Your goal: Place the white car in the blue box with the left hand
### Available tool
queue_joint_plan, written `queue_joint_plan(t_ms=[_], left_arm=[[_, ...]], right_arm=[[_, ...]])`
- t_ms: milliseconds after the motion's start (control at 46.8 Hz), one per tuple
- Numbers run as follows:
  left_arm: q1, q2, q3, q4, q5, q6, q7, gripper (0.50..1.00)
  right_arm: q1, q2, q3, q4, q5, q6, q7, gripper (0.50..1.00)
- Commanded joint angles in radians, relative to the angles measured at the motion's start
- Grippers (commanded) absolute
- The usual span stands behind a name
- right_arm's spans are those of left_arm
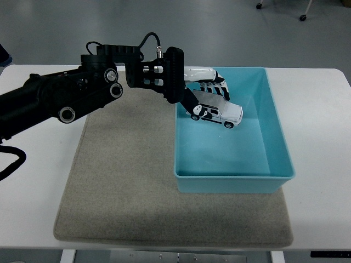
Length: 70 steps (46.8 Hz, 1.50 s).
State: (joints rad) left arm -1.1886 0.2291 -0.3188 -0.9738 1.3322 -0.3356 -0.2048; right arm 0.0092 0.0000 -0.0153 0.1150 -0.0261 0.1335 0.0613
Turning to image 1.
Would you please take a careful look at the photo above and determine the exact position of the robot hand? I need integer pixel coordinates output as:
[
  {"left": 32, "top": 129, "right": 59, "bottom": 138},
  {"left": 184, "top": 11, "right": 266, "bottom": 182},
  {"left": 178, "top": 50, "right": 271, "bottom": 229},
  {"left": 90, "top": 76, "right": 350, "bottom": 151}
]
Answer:
[{"left": 179, "top": 65, "right": 231, "bottom": 120}]

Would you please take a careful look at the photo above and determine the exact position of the white toy car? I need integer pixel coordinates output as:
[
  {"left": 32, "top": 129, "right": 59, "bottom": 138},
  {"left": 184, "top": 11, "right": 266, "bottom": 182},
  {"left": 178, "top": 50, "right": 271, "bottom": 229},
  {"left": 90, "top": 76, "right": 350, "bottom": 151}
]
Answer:
[{"left": 188, "top": 89, "right": 244, "bottom": 130}]

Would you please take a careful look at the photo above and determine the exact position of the light blue plastic box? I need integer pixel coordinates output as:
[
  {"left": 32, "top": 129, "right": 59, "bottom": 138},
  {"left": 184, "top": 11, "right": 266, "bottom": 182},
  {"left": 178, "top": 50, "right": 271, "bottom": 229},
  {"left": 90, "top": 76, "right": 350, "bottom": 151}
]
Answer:
[{"left": 173, "top": 66, "right": 297, "bottom": 195}]

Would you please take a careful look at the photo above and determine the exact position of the beige felt mat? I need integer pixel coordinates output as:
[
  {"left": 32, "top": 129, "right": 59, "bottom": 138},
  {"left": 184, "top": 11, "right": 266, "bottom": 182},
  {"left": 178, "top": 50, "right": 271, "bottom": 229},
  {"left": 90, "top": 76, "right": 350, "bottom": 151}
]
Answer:
[{"left": 52, "top": 70, "right": 295, "bottom": 249}]

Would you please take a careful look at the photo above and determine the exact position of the grey metal plate with screws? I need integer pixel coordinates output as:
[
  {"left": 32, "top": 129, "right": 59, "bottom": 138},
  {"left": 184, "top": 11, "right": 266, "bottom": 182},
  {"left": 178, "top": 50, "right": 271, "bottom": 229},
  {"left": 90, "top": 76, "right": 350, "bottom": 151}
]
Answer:
[{"left": 109, "top": 250, "right": 248, "bottom": 263}]

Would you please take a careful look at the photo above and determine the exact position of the person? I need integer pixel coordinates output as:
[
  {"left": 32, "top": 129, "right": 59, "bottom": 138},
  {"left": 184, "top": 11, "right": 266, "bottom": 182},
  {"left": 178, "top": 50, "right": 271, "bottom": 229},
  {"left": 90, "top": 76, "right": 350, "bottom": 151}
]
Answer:
[{"left": 0, "top": 43, "right": 13, "bottom": 67}]

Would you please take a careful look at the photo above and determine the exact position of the white table leg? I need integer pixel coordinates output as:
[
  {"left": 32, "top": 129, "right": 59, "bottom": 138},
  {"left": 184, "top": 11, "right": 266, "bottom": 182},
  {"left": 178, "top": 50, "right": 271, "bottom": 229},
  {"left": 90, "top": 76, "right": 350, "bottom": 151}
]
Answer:
[
  {"left": 269, "top": 250, "right": 286, "bottom": 263},
  {"left": 60, "top": 249, "right": 76, "bottom": 263}
]

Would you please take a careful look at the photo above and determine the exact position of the black table control panel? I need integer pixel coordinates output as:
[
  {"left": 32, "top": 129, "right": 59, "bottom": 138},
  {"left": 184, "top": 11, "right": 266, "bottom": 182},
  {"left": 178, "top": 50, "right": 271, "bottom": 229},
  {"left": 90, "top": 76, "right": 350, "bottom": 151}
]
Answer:
[{"left": 310, "top": 250, "right": 351, "bottom": 259}]

